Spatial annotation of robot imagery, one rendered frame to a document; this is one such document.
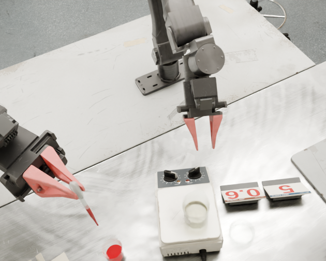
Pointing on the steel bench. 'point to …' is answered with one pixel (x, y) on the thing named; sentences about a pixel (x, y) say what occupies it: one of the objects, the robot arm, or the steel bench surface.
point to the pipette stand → (53, 259)
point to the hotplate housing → (211, 245)
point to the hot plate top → (168, 207)
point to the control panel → (182, 175)
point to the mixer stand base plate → (320, 168)
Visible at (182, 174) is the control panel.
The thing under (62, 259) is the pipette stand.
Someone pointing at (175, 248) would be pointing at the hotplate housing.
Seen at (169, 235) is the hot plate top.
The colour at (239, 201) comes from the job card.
